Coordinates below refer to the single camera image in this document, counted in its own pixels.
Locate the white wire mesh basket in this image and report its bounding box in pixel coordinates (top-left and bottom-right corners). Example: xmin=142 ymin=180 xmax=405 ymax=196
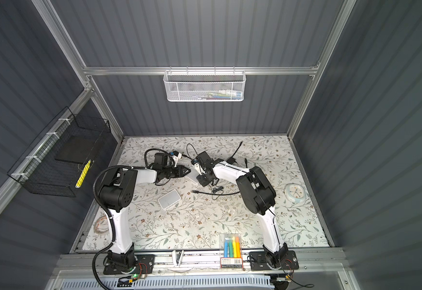
xmin=163 ymin=71 xmax=247 ymax=102

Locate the black pad in basket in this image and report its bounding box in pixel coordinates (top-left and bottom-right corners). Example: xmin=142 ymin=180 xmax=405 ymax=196
xmin=54 ymin=136 xmax=96 ymax=164

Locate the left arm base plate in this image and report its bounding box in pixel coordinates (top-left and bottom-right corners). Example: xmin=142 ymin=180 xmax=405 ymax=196
xmin=103 ymin=253 xmax=155 ymax=275

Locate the box of coloured markers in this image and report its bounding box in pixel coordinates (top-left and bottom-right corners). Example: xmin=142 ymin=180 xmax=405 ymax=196
xmin=220 ymin=233 xmax=243 ymax=269

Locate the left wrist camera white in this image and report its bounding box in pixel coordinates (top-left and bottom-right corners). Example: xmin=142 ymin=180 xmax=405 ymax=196
xmin=169 ymin=151 xmax=183 ymax=167

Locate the white round clock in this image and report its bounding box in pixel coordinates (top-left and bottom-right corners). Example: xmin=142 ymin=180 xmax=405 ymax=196
xmin=285 ymin=183 xmax=307 ymax=204

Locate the roll of clear tape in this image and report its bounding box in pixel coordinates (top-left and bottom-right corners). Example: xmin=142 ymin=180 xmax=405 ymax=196
xmin=93 ymin=215 xmax=110 ymax=235

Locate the floral table mat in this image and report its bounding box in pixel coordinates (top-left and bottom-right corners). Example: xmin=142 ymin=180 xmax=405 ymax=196
xmin=81 ymin=135 xmax=329 ymax=251

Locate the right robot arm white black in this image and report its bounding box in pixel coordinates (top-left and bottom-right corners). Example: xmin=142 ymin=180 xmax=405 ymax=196
xmin=191 ymin=152 xmax=288 ymax=269

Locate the white perforated cable tray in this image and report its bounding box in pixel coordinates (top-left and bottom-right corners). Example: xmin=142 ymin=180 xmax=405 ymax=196
xmin=60 ymin=274 xmax=275 ymax=290

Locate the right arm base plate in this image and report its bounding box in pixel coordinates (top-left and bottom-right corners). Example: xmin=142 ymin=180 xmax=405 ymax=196
xmin=247 ymin=250 xmax=299 ymax=271

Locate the black wire basket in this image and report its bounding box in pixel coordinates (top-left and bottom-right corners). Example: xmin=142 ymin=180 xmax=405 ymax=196
xmin=7 ymin=109 xmax=111 ymax=198

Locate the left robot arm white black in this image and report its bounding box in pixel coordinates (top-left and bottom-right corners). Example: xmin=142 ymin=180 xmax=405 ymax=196
xmin=92 ymin=149 xmax=191 ymax=272

